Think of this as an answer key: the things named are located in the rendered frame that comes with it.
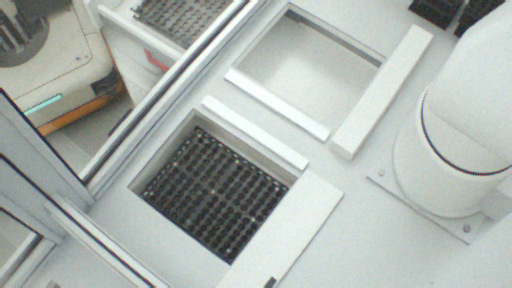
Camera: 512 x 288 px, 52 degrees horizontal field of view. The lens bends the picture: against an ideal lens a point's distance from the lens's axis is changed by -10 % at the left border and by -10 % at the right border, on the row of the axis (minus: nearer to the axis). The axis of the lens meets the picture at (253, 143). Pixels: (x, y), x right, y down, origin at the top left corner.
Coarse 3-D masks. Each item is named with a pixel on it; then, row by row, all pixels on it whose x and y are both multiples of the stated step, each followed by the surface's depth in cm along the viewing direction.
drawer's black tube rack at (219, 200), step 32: (192, 160) 110; (224, 160) 109; (160, 192) 108; (192, 192) 110; (224, 192) 107; (256, 192) 110; (192, 224) 105; (224, 224) 104; (256, 224) 104; (224, 256) 102
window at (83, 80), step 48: (0, 0) 59; (48, 0) 65; (96, 0) 73; (144, 0) 83; (192, 0) 95; (240, 0) 111; (0, 48) 63; (48, 48) 70; (96, 48) 80; (144, 48) 91; (192, 48) 106; (48, 96) 76; (96, 96) 87; (144, 96) 100; (96, 144) 95
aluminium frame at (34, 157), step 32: (256, 0) 114; (224, 32) 111; (192, 64) 108; (0, 96) 65; (160, 96) 105; (0, 128) 68; (32, 128) 76; (32, 160) 78; (64, 160) 88; (128, 160) 104; (64, 192) 91; (96, 192) 100; (128, 256) 83
